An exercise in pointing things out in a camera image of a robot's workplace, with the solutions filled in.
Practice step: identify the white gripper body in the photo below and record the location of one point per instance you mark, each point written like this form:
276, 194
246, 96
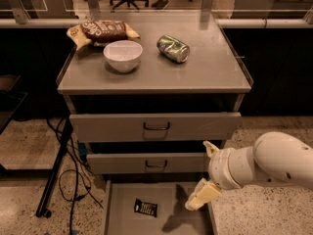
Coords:
219, 168

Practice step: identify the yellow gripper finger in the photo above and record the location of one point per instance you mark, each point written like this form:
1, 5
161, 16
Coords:
211, 149
205, 192

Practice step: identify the black rxbar chocolate wrapper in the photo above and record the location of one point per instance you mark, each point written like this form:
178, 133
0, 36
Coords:
145, 208

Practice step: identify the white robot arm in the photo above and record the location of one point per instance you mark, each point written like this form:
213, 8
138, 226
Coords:
275, 159

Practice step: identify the grey open bottom drawer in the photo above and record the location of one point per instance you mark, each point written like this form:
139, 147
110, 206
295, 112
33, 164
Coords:
172, 217

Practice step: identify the grey top drawer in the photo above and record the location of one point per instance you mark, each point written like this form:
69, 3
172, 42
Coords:
154, 127

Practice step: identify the grey metal drawer cabinet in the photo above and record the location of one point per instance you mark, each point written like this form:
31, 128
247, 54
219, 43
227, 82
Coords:
210, 81

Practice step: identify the grey middle drawer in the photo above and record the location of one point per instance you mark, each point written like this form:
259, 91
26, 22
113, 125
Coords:
148, 163

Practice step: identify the green soda can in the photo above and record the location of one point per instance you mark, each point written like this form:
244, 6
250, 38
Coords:
173, 49

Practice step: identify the white ceramic bowl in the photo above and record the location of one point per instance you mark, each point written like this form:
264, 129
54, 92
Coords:
123, 55

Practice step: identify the brown chip bag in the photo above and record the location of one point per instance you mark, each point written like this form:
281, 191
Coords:
101, 33

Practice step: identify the black table leg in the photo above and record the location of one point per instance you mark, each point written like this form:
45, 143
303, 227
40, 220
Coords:
42, 209

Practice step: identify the black office chair base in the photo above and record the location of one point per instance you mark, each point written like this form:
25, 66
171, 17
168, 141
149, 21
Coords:
117, 3

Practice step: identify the white horizontal rail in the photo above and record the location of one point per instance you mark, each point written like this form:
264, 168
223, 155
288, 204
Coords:
224, 23

